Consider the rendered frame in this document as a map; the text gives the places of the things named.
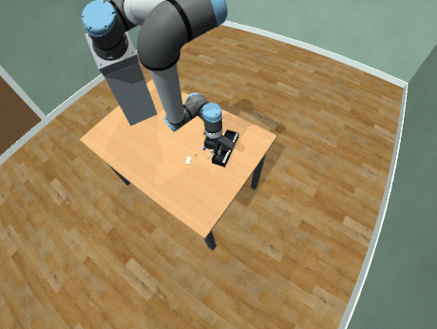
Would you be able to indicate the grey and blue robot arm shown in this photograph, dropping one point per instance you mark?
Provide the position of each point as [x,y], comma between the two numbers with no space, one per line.
[165,30]

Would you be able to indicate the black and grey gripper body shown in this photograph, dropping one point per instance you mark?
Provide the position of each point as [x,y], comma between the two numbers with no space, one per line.
[211,143]

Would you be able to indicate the black rack of three labelled bins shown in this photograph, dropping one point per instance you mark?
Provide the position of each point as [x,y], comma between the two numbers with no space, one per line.
[225,152]

